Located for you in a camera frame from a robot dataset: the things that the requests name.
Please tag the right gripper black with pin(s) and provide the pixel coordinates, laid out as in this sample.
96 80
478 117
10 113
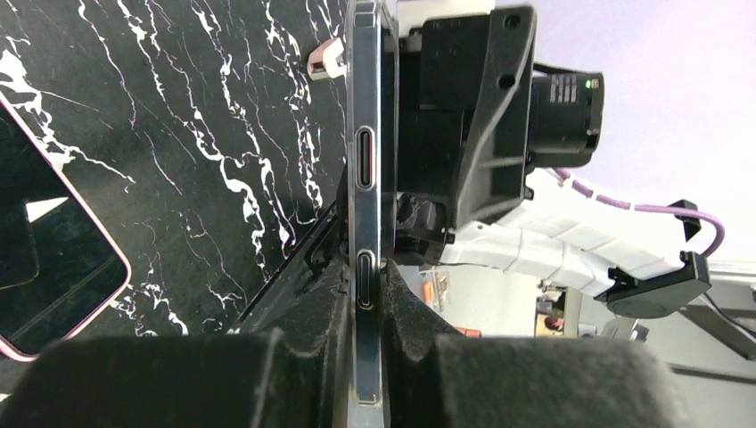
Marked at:
464 107

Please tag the small white charger plug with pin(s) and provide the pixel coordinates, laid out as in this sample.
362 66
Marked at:
327 61

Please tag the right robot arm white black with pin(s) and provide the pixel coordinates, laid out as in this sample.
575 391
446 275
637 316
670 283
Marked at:
630 257

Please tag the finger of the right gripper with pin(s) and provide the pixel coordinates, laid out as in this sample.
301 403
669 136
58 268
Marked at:
298 274

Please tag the pink phone case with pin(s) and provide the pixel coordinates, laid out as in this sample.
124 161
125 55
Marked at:
88 236

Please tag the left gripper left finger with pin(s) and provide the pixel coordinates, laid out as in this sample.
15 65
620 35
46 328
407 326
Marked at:
291 374

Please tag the aluminium frame rail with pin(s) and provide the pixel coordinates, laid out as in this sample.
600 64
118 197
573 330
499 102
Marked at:
733 272

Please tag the purple phone black screen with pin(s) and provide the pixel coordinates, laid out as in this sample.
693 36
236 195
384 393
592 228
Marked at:
53 266

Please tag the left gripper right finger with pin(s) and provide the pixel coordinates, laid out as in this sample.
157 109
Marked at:
438 377

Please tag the clear magsafe phone case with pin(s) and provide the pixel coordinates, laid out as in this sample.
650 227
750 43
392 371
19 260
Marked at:
364 123

